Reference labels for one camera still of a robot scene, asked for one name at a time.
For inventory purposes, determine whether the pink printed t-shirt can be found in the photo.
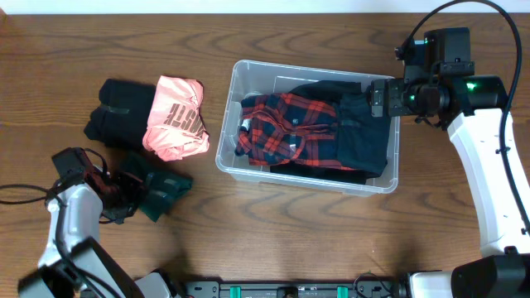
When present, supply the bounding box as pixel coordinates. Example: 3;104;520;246
142;76;210;161

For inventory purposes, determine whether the red navy plaid shirt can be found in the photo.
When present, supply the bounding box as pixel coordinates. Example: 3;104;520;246
234;93;350;171

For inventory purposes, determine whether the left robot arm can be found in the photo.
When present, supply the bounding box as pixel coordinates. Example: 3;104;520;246
17;170;177;298

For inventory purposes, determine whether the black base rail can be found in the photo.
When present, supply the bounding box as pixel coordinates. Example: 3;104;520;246
184;276;409;298

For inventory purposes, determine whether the dark navy garment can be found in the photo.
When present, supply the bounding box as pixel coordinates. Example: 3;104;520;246
336;94;391;177

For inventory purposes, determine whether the large black garment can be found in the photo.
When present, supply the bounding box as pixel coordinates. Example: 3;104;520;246
270;80;369;185

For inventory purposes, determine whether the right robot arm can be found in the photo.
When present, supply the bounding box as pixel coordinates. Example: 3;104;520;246
369;27;529;297

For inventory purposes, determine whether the black garment with tape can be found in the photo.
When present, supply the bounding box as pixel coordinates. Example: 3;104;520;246
84;79;156;151

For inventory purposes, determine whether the dark green garment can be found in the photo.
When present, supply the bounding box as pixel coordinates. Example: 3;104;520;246
119;152;193;222

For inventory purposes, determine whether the clear plastic storage bin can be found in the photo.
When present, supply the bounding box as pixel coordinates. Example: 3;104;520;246
215;60;400;197

